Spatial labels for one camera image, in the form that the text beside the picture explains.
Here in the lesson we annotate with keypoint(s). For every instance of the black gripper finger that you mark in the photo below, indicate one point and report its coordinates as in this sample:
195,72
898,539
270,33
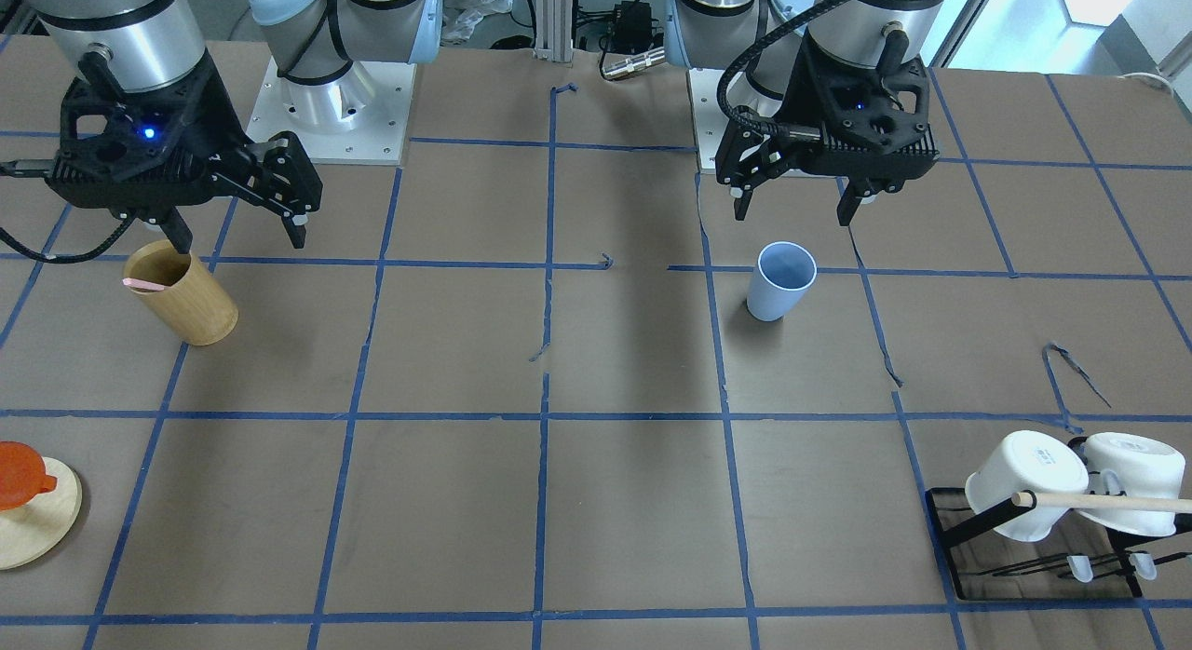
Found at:
277,175
176,230
858,191
746,159

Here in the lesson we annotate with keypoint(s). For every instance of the black gripper body, camera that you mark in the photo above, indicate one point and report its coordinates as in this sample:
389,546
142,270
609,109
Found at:
798,103
221,119

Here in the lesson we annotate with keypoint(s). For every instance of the pink chopstick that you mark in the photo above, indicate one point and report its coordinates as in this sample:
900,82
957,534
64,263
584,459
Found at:
144,285

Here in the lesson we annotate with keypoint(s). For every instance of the light blue plastic cup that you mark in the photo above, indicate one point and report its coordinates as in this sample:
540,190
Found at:
783,273

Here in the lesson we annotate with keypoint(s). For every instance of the bamboo wooden cup holder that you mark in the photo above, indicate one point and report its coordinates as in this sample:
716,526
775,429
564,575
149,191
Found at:
190,302

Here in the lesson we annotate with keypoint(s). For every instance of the black power adapter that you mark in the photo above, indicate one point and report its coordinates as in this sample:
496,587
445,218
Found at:
632,28

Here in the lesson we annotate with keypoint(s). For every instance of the orange mug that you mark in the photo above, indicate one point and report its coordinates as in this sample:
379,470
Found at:
23,475

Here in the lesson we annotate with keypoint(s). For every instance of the wooden dowel rod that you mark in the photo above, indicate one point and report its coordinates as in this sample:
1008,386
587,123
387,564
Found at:
1030,499

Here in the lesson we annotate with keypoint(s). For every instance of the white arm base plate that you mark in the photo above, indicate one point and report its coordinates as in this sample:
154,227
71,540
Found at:
360,119

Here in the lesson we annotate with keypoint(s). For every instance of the silver robot arm, camera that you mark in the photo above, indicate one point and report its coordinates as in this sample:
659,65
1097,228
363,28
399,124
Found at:
709,34
151,43

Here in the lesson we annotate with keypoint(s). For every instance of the aluminium frame post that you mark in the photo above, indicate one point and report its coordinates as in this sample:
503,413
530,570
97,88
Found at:
553,30

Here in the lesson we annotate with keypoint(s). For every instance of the black wire mug rack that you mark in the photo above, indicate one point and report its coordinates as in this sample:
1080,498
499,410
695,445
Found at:
1034,554

